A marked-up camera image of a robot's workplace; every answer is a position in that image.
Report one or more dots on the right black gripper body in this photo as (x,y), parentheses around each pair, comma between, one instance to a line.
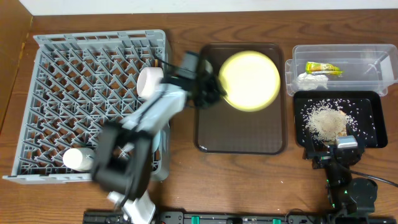
(333,152)

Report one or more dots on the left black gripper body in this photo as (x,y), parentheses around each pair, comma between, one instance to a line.
(209,90)

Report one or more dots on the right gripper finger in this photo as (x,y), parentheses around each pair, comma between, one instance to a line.
(309,147)
(349,131)

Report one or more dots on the rice and food scraps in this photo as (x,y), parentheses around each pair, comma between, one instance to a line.
(327,119)

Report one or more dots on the yellow round plate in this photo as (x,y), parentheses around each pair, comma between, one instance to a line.
(250,79)

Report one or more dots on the white round bowl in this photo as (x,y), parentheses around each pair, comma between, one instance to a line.
(148,80)

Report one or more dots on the white paper napkin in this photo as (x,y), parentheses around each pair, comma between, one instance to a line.
(307,82)

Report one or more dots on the green snack wrapper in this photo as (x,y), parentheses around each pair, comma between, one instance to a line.
(315,68)

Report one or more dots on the small white cup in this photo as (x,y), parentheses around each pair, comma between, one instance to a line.
(80,159)

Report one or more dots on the light blue bowl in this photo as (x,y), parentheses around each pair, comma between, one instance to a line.
(156,141)

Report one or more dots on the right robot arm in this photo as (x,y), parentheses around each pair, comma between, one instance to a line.
(352,198)

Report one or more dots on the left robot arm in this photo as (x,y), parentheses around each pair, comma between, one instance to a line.
(123,161)

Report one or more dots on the grey plastic dishwasher rack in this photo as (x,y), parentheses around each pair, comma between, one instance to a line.
(79,82)

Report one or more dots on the black rectangular tray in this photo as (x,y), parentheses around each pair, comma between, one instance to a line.
(375,106)

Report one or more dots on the dark brown serving tray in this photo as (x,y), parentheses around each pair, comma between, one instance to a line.
(224,129)

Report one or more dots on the clear plastic bin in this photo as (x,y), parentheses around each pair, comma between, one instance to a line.
(366,67)

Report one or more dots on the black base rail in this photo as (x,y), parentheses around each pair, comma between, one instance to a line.
(102,217)

